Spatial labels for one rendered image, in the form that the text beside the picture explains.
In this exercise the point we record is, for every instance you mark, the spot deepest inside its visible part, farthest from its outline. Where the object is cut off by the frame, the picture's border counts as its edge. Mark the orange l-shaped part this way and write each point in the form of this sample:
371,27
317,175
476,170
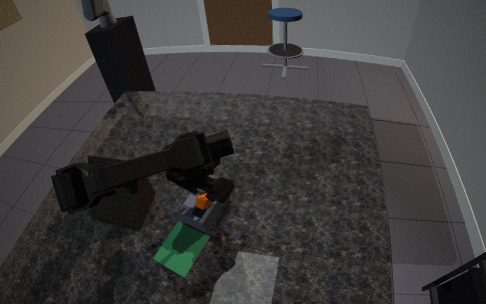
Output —
201,201

